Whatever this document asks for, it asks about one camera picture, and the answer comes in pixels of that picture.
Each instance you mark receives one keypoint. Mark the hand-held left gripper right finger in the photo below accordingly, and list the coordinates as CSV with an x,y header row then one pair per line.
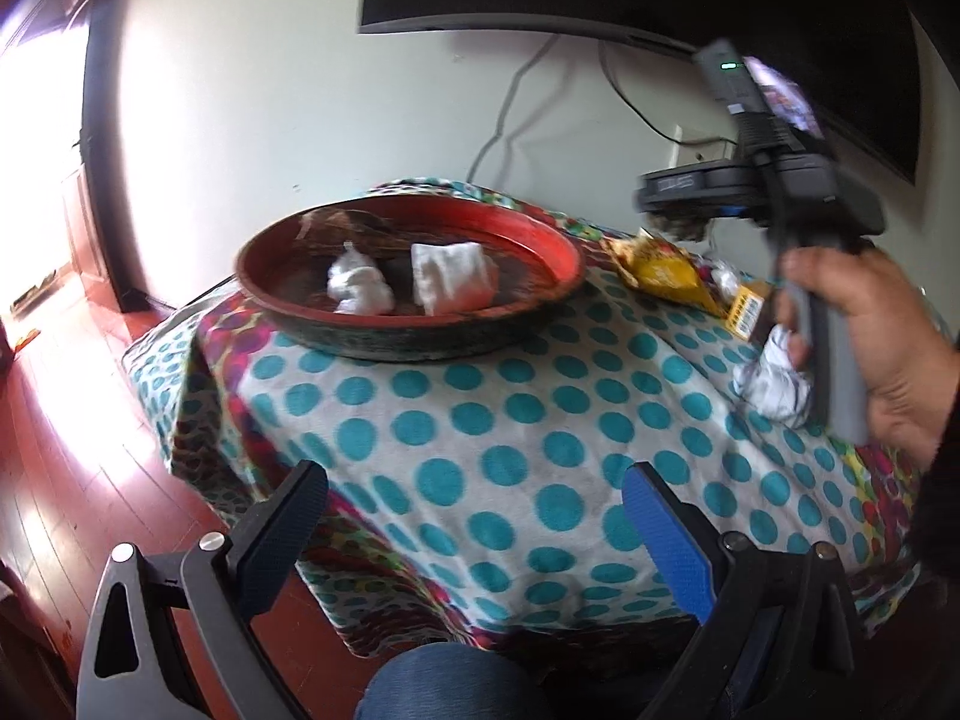
x,y
667,540

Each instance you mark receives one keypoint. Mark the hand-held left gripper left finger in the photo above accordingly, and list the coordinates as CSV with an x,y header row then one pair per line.
x,y
271,532

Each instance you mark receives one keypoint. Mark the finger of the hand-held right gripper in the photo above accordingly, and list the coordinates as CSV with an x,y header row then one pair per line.
x,y
686,191

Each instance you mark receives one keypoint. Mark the yellow snack packet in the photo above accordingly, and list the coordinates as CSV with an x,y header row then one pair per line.
x,y
660,270

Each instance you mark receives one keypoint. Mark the small yellow box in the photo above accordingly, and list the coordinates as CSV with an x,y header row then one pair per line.
x,y
746,311

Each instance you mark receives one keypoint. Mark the white paper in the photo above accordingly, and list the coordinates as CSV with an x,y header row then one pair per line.
x,y
772,382

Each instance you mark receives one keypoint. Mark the round red tray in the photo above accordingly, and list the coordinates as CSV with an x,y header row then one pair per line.
x,y
375,337

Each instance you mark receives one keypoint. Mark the white cloth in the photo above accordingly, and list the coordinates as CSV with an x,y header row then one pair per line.
x,y
450,277

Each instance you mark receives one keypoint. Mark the person's right forearm dark sleeve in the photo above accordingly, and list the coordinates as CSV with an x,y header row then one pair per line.
x,y
941,502

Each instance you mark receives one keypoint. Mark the person's right hand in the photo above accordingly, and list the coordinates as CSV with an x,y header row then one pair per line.
x,y
892,330

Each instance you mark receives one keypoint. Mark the crumpled clear plastic wrapper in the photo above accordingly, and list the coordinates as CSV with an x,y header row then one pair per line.
x,y
724,277

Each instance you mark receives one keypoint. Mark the teal dotted tablecloth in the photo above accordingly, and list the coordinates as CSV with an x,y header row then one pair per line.
x,y
465,420

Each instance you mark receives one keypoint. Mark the person's leg in jeans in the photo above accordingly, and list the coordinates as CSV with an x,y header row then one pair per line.
x,y
450,682

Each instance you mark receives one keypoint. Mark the crumpled white plastic bag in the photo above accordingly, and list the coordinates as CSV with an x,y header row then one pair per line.
x,y
360,285

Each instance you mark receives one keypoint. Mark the dark wooden door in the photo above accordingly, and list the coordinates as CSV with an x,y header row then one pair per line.
x,y
105,165

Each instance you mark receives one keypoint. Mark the white wall outlet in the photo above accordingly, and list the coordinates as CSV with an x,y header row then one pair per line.
x,y
686,141

